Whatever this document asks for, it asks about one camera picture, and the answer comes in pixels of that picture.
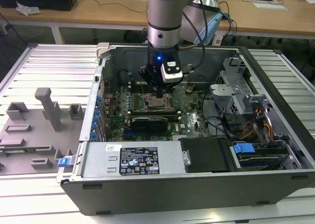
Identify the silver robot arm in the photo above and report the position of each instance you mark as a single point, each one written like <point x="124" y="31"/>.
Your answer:
<point x="163" y="12"/>

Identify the black CPU socket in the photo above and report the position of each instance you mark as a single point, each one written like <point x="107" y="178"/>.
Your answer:
<point x="157" y="109"/>

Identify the blue slot retention clip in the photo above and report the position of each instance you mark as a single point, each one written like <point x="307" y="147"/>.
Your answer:
<point x="93" y="135"/>
<point x="99" y="100"/>
<point x="94" y="128"/>
<point x="96" y="119"/>
<point x="97" y="112"/>

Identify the round coin battery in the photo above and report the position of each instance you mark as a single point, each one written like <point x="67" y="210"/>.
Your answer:
<point x="189" y="89"/>

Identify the black expansion card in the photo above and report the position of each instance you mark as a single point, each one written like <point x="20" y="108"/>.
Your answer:
<point x="150" y="124"/>

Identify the grey case release latch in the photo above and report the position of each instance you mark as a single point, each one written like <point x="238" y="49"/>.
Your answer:
<point x="103" y="49"/>

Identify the green motherboard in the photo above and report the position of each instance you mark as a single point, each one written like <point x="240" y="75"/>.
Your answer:
<point x="192" y="121"/>

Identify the silver metal drive cage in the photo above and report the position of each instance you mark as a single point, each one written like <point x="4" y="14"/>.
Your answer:
<point x="224" y="93"/>

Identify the wooden desk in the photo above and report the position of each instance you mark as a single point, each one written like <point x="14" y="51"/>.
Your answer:
<point x="98" y="14"/>

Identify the black label sticker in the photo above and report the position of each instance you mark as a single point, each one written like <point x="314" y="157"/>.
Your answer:
<point x="139" y="160"/>

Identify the black plastic fan shroud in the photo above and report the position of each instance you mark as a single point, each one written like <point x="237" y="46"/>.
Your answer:
<point x="204" y="155"/>

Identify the silver power supply unit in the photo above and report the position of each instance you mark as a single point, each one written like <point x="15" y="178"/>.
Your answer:
<point x="98" y="160"/>

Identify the hard disk in blue carrier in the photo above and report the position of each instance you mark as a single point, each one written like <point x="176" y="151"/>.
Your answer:
<point x="243" y="148"/>

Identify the black open PC case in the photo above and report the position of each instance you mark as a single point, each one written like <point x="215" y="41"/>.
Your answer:
<point x="172" y="197"/>

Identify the blue plastic case latch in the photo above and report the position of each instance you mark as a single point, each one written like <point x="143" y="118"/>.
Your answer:
<point x="63" y="162"/>

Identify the grey parts rack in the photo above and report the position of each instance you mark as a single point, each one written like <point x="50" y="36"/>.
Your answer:
<point x="37" y="128"/>

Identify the crumpled white paper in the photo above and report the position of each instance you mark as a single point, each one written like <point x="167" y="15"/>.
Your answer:
<point x="27" y="9"/>

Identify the green RAM stick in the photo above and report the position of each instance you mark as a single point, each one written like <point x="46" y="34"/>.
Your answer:
<point x="24" y="150"/>

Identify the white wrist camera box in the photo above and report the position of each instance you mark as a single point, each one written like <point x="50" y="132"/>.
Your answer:
<point x="172" y="73"/>

